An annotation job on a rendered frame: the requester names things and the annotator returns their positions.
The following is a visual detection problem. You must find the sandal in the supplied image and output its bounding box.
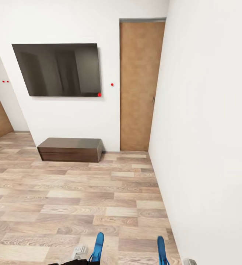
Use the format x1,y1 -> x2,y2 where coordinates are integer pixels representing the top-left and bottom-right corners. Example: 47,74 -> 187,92
157,236 -> 170,265
90,232 -> 104,262

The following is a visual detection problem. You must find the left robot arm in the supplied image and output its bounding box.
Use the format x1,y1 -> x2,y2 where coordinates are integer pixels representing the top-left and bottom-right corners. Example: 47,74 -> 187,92
51,245 -> 100,265

